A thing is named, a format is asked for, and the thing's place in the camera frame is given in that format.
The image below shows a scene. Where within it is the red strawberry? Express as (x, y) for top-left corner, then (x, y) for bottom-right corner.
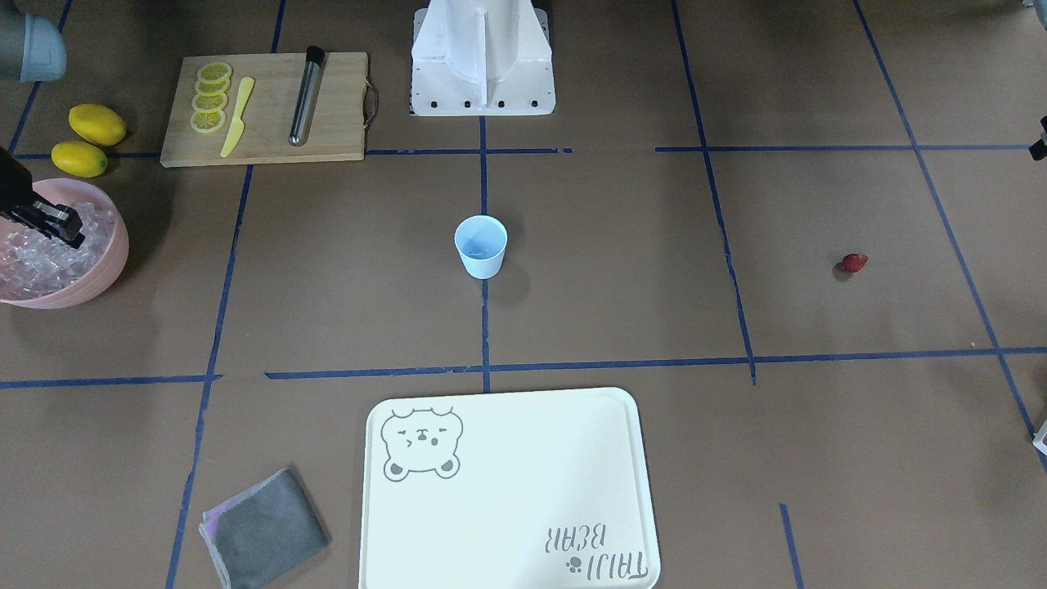
(840, 253), (869, 273)

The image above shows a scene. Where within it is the yellow lemon near edge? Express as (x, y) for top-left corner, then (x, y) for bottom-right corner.
(68, 103), (128, 146)

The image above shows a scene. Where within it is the wooden cutting board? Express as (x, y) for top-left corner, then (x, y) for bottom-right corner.
(160, 52), (376, 168)

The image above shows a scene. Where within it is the yellow plastic knife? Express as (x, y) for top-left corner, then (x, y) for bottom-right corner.
(219, 77), (255, 158)

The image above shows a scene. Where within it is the yellow lemon near bowl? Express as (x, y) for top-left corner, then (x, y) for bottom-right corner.
(50, 141), (109, 178)

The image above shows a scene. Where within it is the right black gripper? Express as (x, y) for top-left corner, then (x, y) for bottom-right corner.
(1, 148), (85, 250)

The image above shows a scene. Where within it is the pink bowl of ice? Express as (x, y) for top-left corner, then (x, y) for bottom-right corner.
(1, 178), (128, 309)

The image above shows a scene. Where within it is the light blue cup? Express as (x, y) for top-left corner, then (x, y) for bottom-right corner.
(455, 216), (508, 280)

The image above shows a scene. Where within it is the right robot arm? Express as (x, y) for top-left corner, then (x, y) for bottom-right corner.
(1, 1), (83, 250)

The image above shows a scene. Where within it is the cream bear tray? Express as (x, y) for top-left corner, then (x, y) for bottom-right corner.
(358, 387), (662, 588)

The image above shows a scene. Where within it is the grey folded cloth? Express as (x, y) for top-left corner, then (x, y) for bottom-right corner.
(198, 467), (330, 588)

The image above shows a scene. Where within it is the steel rod black tip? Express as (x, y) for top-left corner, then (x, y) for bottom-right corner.
(288, 45), (326, 148)

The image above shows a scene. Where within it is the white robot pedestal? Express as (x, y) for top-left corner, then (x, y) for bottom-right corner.
(409, 1), (556, 117)

